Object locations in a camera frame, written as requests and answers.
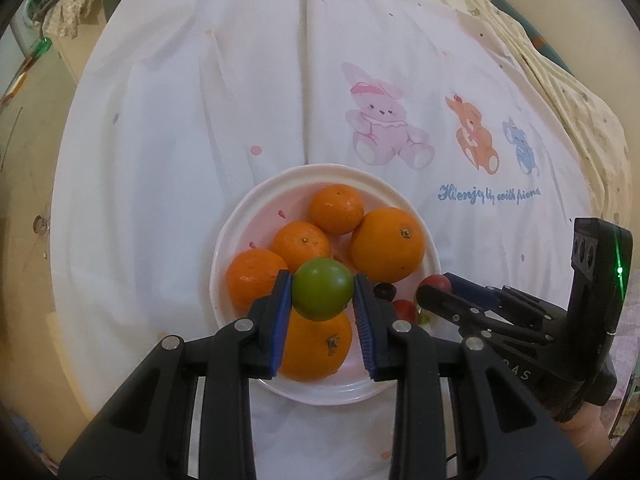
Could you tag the blue pillow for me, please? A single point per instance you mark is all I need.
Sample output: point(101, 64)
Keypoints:
point(535, 35)

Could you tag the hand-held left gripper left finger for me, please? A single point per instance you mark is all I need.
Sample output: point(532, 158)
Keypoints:
point(282, 320)

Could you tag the red cherry tomato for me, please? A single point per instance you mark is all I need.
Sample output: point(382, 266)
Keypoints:
point(405, 310)
point(440, 280)

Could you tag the cream patterned bedspread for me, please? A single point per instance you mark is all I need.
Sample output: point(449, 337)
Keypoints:
point(575, 95)

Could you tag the pink dotted white plate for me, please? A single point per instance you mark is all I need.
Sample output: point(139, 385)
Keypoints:
point(250, 220)

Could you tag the white animal-print cloth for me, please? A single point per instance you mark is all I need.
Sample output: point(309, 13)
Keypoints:
point(200, 135)

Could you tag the person's right forearm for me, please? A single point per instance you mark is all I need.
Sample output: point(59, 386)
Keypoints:
point(585, 432)

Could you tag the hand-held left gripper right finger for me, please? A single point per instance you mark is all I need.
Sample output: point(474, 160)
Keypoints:
point(362, 325)

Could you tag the small mandarin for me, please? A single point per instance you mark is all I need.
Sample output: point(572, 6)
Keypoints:
point(301, 245)
point(252, 277)
point(337, 208)

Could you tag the white washing machine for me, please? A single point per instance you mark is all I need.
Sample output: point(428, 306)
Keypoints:
point(30, 15)

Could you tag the green round fruit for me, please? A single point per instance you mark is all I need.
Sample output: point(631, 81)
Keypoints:
point(322, 288)

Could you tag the large orange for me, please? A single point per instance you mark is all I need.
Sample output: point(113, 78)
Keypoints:
point(320, 355)
point(387, 245)

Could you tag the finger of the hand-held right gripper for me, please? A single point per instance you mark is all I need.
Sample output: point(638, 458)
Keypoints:
point(435, 301)
point(470, 287)

